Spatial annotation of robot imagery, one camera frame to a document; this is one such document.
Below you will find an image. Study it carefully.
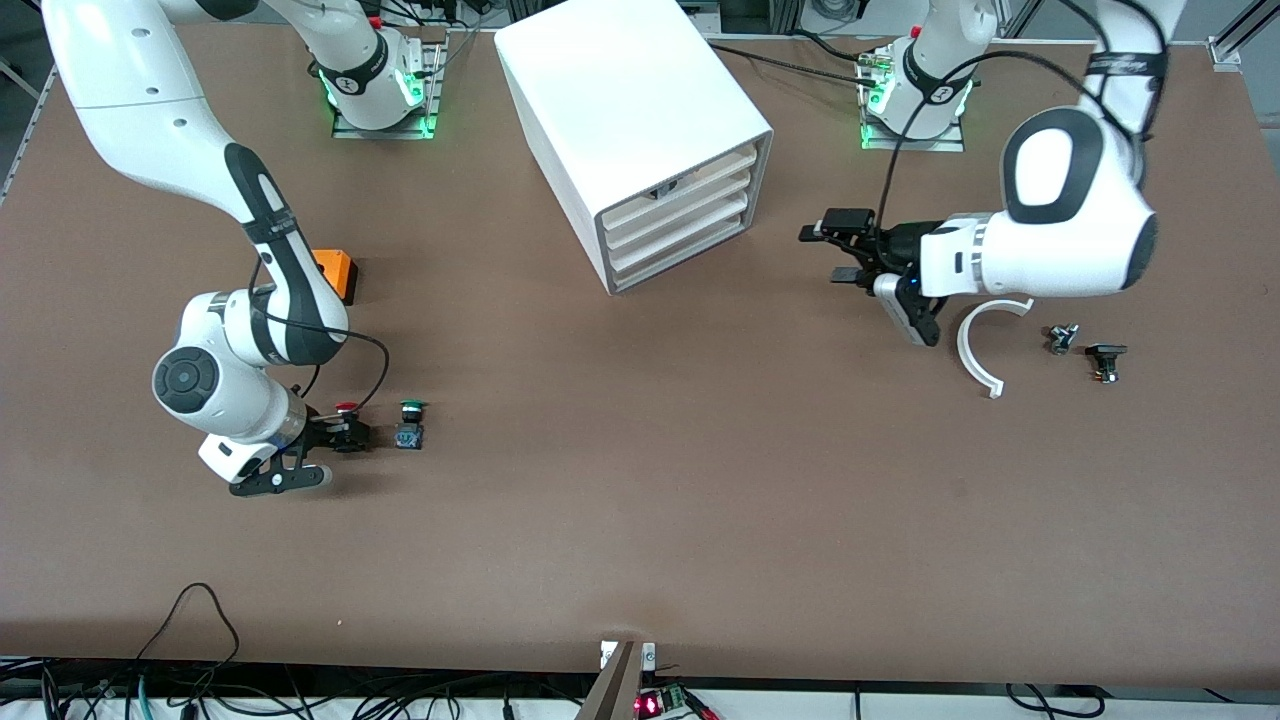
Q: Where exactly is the red push button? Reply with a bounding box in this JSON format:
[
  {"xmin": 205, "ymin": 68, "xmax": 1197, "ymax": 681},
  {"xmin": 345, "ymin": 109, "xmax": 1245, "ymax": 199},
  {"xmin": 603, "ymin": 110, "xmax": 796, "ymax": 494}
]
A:
[{"xmin": 334, "ymin": 401, "xmax": 371, "ymax": 451}]

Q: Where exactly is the white plastic cabinet drawer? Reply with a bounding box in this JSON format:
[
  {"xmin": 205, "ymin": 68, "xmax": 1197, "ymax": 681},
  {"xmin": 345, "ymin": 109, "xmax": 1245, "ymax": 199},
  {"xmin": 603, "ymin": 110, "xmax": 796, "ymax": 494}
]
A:
[
  {"xmin": 606, "ymin": 188, "xmax": 752, "ymax": 273},
  {"xmin": 600, "ymin": 143, "xmax": 757, "ymax": 233},
  {"xmin": 610, "ymin": 208, "xmax": 751, "ymax": 293},
  {"xmin": 603, "ymin": 166, "xmax": 754, "ymax": 253}
]

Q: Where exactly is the small black button part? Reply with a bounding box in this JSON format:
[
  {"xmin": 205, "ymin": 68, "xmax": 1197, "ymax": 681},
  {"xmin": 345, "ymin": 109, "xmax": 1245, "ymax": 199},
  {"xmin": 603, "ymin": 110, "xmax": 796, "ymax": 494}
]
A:
[{"xmin": 1085, "ymin": 342, "xmax": 1129, "ymax": 386}]

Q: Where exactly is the white drawer cabinet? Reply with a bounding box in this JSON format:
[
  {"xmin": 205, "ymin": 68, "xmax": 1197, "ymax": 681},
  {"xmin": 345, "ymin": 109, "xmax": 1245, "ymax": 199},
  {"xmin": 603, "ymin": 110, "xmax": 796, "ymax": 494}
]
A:
[{"xmin": 494, "ymin": 12, "xmax": 776, "ymax": 296}]

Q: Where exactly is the white curved plastic part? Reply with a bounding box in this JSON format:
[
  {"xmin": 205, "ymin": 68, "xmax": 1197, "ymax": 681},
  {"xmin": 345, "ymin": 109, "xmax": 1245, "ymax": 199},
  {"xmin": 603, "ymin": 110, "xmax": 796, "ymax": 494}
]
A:
[{"xmin": 957, "ymin": 298, "xmax": 1036, "ymax": 399}]

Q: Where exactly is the green circuit board red LED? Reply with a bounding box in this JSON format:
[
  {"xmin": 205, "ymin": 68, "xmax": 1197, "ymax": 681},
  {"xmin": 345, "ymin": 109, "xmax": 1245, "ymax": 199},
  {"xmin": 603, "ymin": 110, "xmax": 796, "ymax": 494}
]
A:
[{"xmin": 635, "ymin": 685, "xmax": 693, "ymax": 720}]

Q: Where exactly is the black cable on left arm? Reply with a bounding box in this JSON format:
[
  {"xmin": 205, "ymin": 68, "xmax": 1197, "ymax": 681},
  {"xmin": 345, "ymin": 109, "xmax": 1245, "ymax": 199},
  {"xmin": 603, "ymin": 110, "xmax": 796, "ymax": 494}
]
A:
[{"xmin": 878, "ymin": 0, "xmax": 1171, "ymax": 241}]

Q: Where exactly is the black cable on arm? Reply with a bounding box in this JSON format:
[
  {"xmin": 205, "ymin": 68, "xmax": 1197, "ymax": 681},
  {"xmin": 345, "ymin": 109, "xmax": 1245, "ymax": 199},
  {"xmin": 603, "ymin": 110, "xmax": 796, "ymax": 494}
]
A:
[
  {"xmin": 245, "ymin": 230, "xmax": 392, "ymax": 421},
  {"xmin": 878, "ymin": 0, "xmax": 1171, "ymax": 241}
]

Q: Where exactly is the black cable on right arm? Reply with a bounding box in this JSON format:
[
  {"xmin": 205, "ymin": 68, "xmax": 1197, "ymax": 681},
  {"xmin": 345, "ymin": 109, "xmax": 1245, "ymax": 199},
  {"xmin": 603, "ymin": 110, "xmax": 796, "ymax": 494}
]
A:
[{"xmin": 245, "ymin": 230, "xmax": 392, "ymax": 421}]

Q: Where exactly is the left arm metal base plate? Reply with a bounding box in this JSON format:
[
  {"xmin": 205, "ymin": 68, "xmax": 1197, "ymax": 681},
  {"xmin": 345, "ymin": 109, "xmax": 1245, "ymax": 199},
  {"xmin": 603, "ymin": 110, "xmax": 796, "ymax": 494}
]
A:
[{"xmin": 858, "ymin": 45, "xmax": 967, "ymax": 153}]

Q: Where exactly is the orange button enclosure box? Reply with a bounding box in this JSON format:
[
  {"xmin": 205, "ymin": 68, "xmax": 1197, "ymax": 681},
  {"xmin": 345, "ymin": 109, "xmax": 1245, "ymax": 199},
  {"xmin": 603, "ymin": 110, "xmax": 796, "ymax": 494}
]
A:
[{"xmin": 312, "ymin": 248, "xmax": 358, "ymax": 306}]

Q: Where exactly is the black cable behind cabinet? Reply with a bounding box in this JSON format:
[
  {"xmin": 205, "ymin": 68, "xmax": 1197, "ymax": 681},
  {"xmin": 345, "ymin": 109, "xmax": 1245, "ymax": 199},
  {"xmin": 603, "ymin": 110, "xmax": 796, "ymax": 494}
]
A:
[{"xmin": 700, "ymin": 30, "xmax": 886, "ymax": 81}]

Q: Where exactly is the black looped cable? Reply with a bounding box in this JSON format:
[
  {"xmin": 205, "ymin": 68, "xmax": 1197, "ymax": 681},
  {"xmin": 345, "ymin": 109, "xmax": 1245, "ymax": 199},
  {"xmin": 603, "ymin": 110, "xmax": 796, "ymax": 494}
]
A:
[{"xmin": 135, "ymin": 583, "xmax": 242, "ymax": 666}]

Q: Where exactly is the black cable tangle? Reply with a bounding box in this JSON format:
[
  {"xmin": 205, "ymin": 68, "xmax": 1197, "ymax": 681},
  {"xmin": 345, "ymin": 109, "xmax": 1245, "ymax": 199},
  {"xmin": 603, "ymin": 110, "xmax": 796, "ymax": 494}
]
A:
[{"xmin": 0, "ymin": 655, "xmax": 601, "ymax": 720}]

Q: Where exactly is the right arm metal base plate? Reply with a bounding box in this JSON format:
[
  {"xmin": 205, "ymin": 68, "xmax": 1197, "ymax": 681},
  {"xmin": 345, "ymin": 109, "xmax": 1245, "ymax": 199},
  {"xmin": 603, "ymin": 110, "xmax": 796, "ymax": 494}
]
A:
[{"xmin": 333, "ymin": 28, "xmax": 448, "ymax": 140}]

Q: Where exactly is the brown angled stand post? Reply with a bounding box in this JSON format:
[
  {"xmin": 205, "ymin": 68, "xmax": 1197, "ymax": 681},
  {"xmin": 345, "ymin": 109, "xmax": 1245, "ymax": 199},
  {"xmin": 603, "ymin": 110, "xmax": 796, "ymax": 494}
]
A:
[{"xmin": 575, "ymin": 640, "xmax": 641, "ymax": 720}]

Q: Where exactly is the aluminium frame profile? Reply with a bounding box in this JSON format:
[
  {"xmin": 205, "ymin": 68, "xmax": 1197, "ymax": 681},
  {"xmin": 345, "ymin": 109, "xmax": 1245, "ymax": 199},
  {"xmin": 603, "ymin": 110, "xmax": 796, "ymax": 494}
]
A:
[{"xmin": 1205, "ymin": 0, "xmax": 1280, "ymax": 69}]

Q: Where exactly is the black cable at table edge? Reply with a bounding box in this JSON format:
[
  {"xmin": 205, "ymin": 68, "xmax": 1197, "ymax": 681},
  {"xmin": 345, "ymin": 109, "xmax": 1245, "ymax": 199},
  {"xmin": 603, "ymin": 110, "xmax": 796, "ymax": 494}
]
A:
[{"xmin": 1005, "ymin": 683, "xmax": 1106, "ymax": 720}]

